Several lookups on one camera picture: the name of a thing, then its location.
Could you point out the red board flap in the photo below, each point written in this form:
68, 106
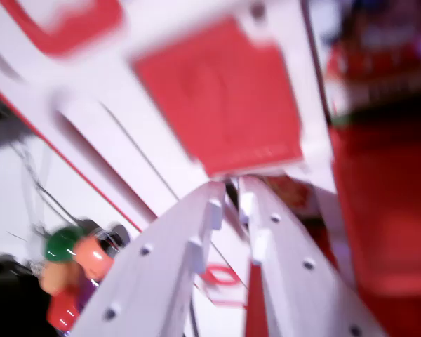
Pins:
389, 228
224, 98

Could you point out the colourful bead toy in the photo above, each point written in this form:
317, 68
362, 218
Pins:
77, 256

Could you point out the red and white game board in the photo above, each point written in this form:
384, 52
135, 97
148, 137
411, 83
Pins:
108, 123

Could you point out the large black rounded object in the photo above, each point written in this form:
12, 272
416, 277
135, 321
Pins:
10, 302

